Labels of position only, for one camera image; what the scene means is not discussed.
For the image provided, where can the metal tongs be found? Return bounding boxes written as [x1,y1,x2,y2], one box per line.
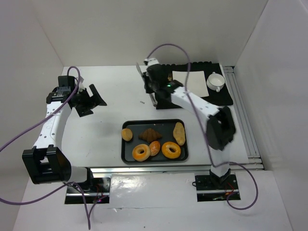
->
[136,63,157,107]

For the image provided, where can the small orange round bun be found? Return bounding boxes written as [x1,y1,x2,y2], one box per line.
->
[149,141,161,156]

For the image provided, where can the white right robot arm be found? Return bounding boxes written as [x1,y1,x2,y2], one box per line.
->
[140,58,236,185]

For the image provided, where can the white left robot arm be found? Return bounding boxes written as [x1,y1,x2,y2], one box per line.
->
[22,87,99,184]

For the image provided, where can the oblong pale bread roll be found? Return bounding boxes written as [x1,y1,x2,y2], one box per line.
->
[173,122,186,146]

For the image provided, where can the white square plate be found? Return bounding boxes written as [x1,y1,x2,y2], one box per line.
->
[172,71,209,97]

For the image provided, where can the round yellow muffin bun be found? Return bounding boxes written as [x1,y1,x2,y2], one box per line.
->
[121,128,133,141]

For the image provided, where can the black baking tray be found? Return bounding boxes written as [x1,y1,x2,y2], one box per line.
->
[121,119,189,165]

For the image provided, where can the brown chocolate croissant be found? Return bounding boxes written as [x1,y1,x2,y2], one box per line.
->
[139,128,162,143]

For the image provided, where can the orange glazed donut left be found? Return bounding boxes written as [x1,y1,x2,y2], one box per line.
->
[132,144,151,162]

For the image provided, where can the orange glazed donut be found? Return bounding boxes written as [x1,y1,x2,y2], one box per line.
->
[161,141,181,159]
[132,144,151,162]

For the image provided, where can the orange glazed donut right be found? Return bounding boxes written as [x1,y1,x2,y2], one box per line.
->
[161,141,181,159]

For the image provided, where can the gold fork teal handle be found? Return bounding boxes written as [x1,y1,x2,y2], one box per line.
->
[167,73,173,81]

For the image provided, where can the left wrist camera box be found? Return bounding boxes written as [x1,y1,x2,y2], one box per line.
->
[58,75,76,91]

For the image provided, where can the white cup with handle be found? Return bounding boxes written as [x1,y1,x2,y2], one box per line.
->
[206,72,226,92]

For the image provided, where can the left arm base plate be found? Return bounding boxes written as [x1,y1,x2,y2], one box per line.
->
[64,176,111,205]

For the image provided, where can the aluminium rail front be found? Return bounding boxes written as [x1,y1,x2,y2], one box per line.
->
[89,163,262,174]

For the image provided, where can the aluminium rail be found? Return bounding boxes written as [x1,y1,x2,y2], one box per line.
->
[220,65,265,170]
[89,163,262,174]

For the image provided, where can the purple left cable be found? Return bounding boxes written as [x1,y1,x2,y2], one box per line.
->
[0,66,111,231]

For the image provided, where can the purple cable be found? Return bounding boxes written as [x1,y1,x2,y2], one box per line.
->
[0,66,111,231]
[147,43,259,210]

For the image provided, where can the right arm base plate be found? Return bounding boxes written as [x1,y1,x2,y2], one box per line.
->
[192,174,241,202]

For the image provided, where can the aluminium rail right side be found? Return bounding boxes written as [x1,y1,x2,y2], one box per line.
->
[220,65,265,170]

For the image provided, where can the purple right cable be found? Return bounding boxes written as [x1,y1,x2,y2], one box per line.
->
[147,43,259,210]

